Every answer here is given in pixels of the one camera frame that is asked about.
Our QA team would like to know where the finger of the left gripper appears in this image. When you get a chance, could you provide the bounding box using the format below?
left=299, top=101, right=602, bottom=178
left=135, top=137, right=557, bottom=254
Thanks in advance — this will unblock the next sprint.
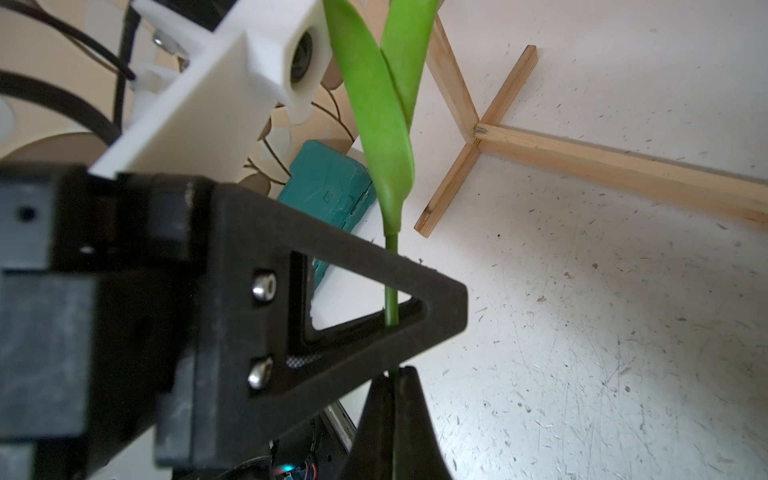
left=155, top=182, right=468, bottom=468

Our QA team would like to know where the green plastic case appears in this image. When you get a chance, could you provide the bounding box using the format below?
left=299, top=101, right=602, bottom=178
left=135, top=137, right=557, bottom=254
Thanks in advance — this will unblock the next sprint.
left=277, top=139, right=378, bottom=287

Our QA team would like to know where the wooden clothes rack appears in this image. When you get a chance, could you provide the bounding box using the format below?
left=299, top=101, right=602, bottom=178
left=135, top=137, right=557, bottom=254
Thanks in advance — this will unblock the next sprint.
left=414, top=21, right=767, bottom=237

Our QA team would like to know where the blue artificial tulip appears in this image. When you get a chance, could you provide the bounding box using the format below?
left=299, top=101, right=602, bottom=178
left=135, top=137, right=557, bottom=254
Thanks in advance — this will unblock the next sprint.
left=322, top=0, right=440, bottom=480

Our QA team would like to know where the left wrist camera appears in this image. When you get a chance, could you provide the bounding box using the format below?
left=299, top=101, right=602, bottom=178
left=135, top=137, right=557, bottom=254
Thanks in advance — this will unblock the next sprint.
left=89, top=1, right=332, bottom=182

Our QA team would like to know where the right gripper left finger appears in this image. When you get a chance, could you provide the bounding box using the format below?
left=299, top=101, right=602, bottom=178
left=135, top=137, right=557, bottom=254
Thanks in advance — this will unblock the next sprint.
left=339, top=374, right=395, bottom=480

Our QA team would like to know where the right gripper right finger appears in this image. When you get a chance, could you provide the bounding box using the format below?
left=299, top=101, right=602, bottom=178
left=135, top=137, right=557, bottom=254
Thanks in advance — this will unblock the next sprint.
left=394, top=366, right=451, bottom=480

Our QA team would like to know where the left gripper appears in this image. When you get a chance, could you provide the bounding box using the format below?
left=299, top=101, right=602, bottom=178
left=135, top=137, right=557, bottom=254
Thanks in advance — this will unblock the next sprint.
left=1, top=164, right=210, bottom=479

